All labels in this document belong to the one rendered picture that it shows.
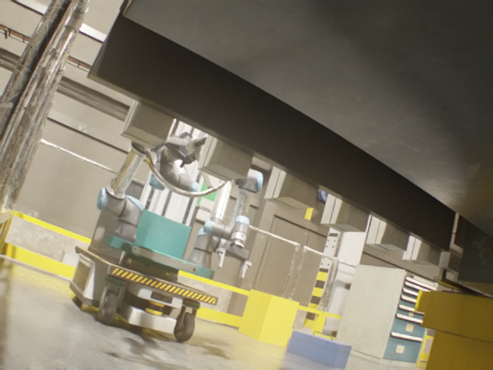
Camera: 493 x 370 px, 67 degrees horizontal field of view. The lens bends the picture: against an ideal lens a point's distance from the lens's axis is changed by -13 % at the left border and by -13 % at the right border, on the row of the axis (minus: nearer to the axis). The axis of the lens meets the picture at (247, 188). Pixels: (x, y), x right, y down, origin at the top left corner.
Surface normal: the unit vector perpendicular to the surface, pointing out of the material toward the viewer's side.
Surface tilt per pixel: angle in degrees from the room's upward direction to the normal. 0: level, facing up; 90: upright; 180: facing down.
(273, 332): 90
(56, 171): 90
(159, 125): 90
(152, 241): 90
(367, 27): 180
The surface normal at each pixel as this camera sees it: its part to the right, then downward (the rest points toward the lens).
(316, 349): -0.66, -0.36
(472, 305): -0.81, -0.36
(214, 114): 0.51, -0.05
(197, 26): -0.29, 0.93
